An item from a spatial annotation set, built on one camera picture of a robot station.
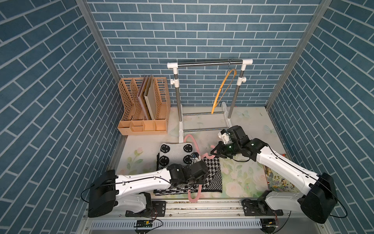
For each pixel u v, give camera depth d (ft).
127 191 1.39
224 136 2.41
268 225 2.30
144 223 2.35
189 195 2.41
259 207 2.19
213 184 2.64
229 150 2.17
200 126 3.55
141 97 2.83
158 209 2.42
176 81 2.53
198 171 1.83
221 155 2.21
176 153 2.83
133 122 3.30
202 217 2.38
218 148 2.32
